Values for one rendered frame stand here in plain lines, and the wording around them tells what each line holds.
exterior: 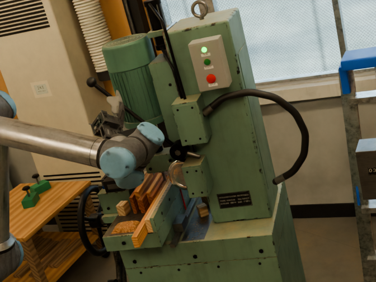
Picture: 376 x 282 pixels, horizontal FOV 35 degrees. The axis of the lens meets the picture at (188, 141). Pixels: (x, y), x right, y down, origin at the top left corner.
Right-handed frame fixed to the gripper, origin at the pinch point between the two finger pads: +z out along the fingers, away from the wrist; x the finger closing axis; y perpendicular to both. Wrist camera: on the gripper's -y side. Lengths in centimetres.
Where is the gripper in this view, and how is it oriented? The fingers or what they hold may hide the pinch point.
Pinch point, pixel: (107, 106)
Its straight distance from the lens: 210.9
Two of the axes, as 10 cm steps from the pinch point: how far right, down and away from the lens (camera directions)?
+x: -5.7, 6.9, 4.5
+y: -7.5, -2.2, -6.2
